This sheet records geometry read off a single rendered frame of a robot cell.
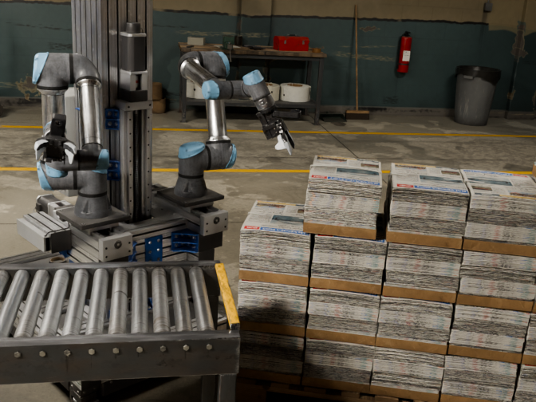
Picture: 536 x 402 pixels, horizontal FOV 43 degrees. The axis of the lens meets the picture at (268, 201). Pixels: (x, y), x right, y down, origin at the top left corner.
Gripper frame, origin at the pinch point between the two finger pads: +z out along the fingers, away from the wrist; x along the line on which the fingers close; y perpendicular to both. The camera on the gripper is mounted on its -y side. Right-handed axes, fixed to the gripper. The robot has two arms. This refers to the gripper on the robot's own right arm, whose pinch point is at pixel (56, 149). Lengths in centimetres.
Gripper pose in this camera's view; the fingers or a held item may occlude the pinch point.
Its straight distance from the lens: 220.5
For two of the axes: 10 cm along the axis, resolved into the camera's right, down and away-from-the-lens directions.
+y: -1.9, 9.4, 2.8
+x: -9.4, -0.9, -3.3
